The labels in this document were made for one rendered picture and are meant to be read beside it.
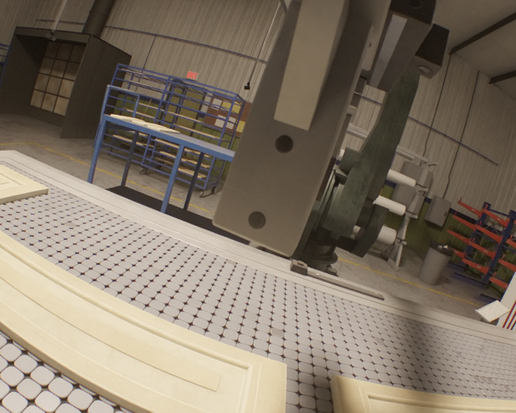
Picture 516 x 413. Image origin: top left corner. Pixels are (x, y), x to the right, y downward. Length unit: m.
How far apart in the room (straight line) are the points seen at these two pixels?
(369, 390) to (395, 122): 1.06
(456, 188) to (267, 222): 8.99
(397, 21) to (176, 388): 0.47
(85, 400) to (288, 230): 0.34
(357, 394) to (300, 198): 0.45
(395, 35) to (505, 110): 9.97
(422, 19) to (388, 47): 0.07
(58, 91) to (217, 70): 4.70
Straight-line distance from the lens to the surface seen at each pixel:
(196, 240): 0.95
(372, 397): 0.59
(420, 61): 0.35
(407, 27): 0.27
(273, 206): 0.17
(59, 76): 9.84
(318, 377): 0.58
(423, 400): 0.66
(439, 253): 5.67
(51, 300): 0.54
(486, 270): 8.05
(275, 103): 0.17
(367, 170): 1.35
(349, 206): 1.33
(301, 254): 1.47
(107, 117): 2.83
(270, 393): 0.48
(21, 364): 0.46
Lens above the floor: 1.21
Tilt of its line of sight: 11 degrees down
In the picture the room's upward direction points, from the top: 20 degrees clockwise
